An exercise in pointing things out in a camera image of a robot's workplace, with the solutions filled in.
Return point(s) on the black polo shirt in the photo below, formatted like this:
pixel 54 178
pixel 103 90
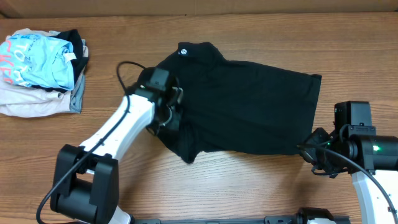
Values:
pixel 230 105

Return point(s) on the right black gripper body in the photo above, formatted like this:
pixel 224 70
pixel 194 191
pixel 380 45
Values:
pixel 326 160

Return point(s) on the beige folded garment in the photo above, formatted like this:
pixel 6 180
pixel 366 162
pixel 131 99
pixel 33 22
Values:
pixel 32 101

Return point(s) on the light blue printed shirt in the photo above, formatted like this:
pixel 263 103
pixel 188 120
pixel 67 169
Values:
pixel 37 60

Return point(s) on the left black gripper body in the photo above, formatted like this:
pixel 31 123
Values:
pixel 173 109

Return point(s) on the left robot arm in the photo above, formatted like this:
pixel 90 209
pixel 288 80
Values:
pixel 86 179

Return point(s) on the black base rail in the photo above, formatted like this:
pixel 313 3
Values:
pixel 305 215

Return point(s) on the black folded garment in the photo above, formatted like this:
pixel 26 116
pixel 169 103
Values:
pixel 80 62

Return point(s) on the grey-blue folded garment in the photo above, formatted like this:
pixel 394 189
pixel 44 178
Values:
pixel 76 99

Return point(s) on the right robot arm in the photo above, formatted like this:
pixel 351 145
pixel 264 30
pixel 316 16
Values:
pixel 355 148

